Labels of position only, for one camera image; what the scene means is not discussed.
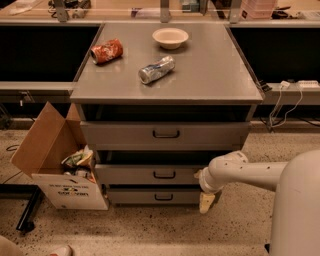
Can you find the grey bottom drawer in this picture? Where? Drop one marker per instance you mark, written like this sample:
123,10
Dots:
161,194

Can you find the white power strip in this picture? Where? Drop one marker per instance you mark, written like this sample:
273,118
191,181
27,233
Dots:
308,84

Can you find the white shoe tip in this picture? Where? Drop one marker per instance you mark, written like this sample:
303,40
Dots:
62,251

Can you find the grey metal drawer cabinet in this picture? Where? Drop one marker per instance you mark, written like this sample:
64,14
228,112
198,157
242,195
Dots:
210,83

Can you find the pink plastic container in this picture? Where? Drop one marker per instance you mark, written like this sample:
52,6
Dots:
257,9

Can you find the trash in cardboard box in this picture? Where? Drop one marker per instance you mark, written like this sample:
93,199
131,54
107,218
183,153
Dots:
79,164

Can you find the crushed orange soda can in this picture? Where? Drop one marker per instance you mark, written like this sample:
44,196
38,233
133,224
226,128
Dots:
107,51

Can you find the white paper bowl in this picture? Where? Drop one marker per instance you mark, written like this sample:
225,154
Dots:
170,38

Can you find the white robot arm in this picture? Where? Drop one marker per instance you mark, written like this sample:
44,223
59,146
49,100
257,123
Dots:
296,212

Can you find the crushed silver blue can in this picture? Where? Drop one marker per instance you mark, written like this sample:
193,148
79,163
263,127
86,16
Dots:
156,70

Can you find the grey top drawer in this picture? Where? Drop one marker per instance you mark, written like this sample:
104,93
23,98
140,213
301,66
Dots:
165,136

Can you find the grey drawer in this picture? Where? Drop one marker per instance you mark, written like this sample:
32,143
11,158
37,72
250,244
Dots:
165,136
161,194
147,174

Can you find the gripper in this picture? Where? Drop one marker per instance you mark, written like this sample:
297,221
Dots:
206,183

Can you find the open cardboard box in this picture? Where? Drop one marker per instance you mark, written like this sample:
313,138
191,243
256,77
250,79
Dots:
51,139

